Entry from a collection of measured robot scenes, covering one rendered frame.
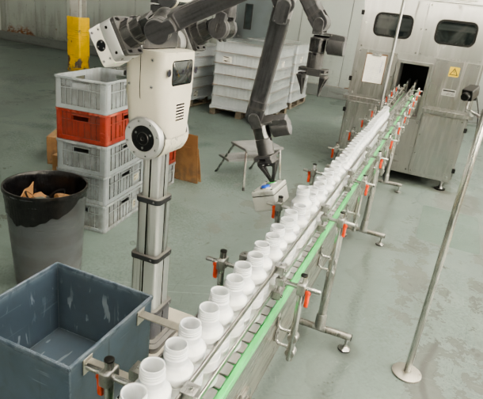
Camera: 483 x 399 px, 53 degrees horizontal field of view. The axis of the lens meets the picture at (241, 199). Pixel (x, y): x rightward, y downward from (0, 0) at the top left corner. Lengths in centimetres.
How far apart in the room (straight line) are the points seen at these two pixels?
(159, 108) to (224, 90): 622
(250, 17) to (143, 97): 1029
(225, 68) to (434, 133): 358
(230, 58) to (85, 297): 668
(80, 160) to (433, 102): 377
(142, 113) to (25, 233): 127
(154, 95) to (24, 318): 82
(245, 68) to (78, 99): 460
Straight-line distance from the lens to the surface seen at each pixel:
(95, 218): 370
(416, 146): 579
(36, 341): 150
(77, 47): 1117
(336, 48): 178
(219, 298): 91
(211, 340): 88
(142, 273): 205
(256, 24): 1190
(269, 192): 158
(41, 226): 276
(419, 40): 567
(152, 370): 78
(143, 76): 172
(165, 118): 174
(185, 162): 476
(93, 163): 356
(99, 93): 340
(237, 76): 782
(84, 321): 148
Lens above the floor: 166
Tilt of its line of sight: 22 degrees down
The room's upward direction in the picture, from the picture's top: 7 degrees clockwise
